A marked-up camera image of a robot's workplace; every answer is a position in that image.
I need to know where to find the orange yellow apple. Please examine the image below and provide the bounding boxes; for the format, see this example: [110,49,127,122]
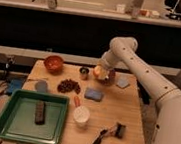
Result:
[93,65,102,79]

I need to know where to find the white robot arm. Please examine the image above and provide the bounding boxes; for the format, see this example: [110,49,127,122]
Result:
[96,36,181,144]

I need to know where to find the small metal cup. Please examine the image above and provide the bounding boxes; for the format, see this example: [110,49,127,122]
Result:
[79,66,89,80]

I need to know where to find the white cup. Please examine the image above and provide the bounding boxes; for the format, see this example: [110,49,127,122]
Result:
[73,106,90,127]

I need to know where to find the dark purple bowl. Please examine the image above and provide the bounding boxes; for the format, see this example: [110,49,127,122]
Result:
[99,70,116,86]

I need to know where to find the light blue cloth piece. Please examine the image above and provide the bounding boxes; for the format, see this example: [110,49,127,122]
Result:
[116,76,130,88]

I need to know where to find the blue sponge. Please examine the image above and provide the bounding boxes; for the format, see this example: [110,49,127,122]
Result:
[84,87,103,102]

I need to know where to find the small orange carrot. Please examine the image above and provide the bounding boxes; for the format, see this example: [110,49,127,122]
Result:
[74,96,81,107]

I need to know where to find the bunch of dark grapes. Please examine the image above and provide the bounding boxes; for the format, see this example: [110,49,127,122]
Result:
[57,79,81,94]

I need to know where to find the orange red bowl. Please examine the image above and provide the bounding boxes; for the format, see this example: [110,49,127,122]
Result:
[44,55,63,73]

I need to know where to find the wooden board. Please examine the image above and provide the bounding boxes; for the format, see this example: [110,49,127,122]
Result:
[23,60,145,144]

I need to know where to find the grey round lid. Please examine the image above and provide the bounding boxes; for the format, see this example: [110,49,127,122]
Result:
[34,81,48,93]

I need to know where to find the green plastic tray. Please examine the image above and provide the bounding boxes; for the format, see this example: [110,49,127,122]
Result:
[0,89,70,144]

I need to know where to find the blue box beside table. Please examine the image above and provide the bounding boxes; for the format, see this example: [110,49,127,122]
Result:
[5,79,24,95]

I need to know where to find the black handled brush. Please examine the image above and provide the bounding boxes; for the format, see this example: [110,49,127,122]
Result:
[92,123,126,144]

